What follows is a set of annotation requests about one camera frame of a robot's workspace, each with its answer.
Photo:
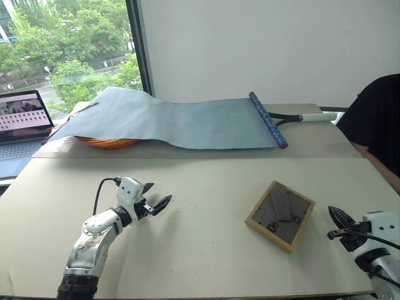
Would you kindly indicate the grey laptop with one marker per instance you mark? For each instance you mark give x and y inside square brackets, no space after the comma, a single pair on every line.
[18,147]

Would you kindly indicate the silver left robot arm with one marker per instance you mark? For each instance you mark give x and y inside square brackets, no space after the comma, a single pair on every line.
[93,232]

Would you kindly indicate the orange woven basket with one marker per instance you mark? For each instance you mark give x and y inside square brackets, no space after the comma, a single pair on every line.
[109,144]

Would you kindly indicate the black window frame post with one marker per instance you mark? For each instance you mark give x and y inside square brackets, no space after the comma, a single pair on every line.
[139,47]

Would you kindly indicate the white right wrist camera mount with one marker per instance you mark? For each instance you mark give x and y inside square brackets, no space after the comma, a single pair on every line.
[382,225]

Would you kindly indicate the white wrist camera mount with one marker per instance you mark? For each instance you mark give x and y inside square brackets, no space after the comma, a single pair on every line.
[128,192]
[382,225]

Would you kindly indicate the wooden framed tray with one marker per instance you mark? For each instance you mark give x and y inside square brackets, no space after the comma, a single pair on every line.
[265,220]

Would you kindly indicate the blue hanging scroll with roller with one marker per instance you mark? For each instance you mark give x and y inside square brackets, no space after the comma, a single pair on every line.
[187,125]

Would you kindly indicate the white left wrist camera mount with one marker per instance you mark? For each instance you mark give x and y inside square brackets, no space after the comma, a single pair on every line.
[128,192]

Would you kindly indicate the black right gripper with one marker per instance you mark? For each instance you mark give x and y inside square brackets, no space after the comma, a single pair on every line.
[356,239]

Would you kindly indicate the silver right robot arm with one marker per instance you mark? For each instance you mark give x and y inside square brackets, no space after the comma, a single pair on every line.
[387,281]

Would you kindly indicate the person in black shirt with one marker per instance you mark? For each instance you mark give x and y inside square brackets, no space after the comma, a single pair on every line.
[378,118]

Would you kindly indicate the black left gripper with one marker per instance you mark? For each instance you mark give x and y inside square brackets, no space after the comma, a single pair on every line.
[143,208]

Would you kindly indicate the person's bare forearm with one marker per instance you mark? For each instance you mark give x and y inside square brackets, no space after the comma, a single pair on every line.
[385,175]

